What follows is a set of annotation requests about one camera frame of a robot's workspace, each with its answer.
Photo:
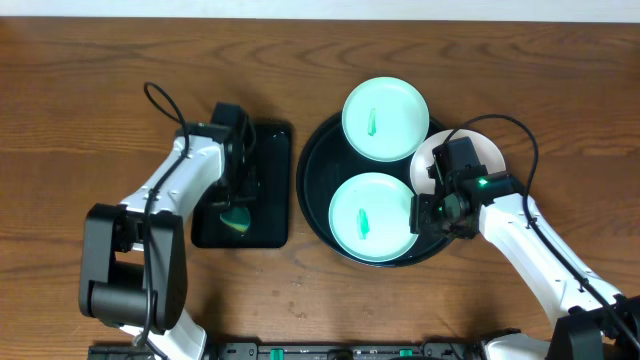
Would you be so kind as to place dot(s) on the black round tray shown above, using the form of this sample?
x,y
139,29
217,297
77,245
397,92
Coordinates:
x,y
326,161

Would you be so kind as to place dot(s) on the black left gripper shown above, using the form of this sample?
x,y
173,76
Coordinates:
x,y
240,187

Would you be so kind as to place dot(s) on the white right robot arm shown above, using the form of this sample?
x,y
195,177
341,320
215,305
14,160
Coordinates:
x,y
590,318

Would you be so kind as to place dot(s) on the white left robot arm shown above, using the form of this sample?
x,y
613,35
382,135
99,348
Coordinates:
x,y
133,265

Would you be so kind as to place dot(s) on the black rectangular tray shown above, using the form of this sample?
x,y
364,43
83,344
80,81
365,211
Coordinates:
x,y
269,212

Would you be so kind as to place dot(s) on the white plate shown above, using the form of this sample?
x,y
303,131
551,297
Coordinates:
x,y
488,154

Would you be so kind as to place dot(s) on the mint plate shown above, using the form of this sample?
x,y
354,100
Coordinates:
x,y
369,217
385,119

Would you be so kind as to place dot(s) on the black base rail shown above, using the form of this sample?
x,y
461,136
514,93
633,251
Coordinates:
x,y
308,351

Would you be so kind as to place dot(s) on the green yellow sponge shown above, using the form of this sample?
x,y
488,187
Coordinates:
x,y
236,218

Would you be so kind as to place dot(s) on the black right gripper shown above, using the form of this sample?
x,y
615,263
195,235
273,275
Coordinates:
x,y
420,218

